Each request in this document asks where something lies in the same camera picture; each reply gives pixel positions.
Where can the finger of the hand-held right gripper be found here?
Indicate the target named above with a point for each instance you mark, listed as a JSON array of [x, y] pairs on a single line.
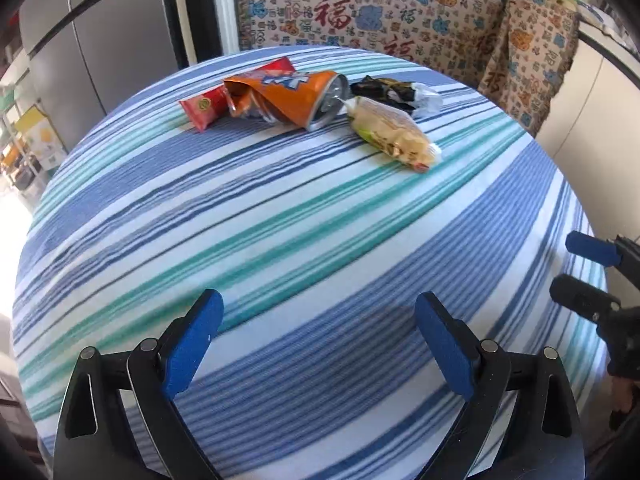
[[590, 249], [580, 295]]

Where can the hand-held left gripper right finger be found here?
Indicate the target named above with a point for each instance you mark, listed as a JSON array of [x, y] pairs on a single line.
[[447, 345]]

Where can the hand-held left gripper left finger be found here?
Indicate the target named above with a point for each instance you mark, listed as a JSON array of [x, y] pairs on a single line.
[[192, 345]]

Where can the beige clear snack packet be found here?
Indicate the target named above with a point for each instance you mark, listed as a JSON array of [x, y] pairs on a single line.
[[395, 132]]

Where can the red snack packet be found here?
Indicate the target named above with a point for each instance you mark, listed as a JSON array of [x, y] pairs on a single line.
[[202, 107]]

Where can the black snack wrapper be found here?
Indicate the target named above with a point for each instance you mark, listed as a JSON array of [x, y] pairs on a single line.
[[380, 90]]

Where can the orange snack bag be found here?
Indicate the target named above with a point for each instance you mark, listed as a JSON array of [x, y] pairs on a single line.
[[290, 97]]

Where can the person's right hand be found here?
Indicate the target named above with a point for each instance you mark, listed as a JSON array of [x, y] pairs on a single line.
[[625, 400]]

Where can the white cabinet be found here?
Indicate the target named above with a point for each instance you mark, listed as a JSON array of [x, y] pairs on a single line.
[[600, 135]]

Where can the blue green striped tablecloth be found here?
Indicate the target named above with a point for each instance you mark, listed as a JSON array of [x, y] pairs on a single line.
[[300, 240]]

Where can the small printed blanket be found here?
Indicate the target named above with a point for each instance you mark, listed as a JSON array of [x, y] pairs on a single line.
[[530, 60]]

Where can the white blue cloth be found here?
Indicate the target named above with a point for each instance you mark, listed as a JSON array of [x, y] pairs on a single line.
[[607, 20]]

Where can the green object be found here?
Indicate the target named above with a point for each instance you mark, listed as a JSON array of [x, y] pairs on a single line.
[[562, 0]]

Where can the shelf rack with green trays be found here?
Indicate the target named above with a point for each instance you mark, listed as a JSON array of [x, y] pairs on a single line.
[[35, 135]]

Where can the grey refrigerator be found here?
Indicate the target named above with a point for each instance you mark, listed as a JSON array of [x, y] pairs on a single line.
[[125, 35]]

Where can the patterned cloth-covered furniture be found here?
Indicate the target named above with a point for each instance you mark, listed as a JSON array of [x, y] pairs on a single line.
[[375, 10]]

